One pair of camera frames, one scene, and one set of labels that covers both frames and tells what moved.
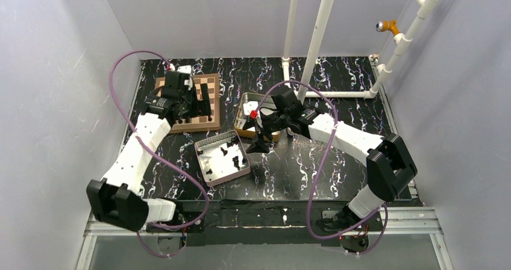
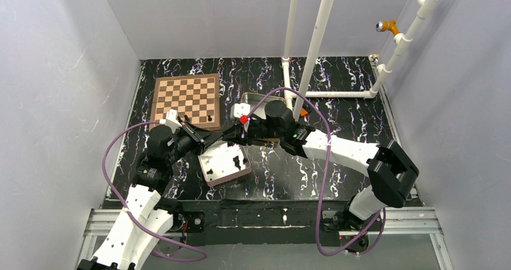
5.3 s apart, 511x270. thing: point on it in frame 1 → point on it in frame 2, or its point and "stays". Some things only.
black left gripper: x=195 y=102 → x=196 y=135
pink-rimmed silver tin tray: x=222 y=158 stays
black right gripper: x=267 y=123 → x=243 y=131
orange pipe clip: x=382 y=26 stays
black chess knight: x=236 y=162 stays
